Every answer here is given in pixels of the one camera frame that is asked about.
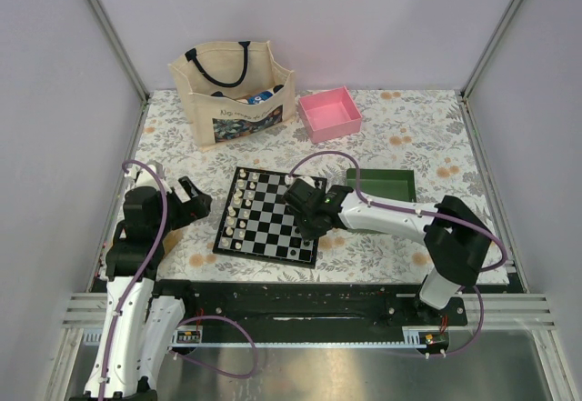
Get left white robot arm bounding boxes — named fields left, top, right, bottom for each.
left=78, top=173, right=212, bottom=400

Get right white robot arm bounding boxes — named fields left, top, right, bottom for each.
left=282, top=175, right=493, bottom=325

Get black and white chessboard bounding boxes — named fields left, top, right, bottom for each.
left=214, top=166, right=318, bottom=268

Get green plastic tray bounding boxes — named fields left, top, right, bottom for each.
left=344, top=167, right=419, bottom=235

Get pink plastic box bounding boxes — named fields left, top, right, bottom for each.
left=298, top=86, right=362, bottom=144

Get blue white carton in bag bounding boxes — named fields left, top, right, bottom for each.
left=246, top=85, right=284, bottom=105

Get cream canvas tote bag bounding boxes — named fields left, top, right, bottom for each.
left=168, top=41, right=296, bottom=148

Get floral table mat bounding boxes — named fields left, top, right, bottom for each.
left=135, top=90, right=492, bottom=284

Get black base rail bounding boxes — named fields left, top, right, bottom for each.
left=154, top=280, right=467, bottom=345

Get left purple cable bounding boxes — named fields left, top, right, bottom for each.
left=95, top=159, right=260, bottom=401

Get left aluminium frame post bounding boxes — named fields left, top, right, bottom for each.
left=85, top=0, right=150, bottom=104

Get aluminium frame post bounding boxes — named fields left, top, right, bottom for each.
left=85, top=0, right=150, bottom=104
left=457, top=0, right=526, bottom=101

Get right aluminium frame post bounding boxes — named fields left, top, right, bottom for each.
left=457, top=0, right=526, bottom=101

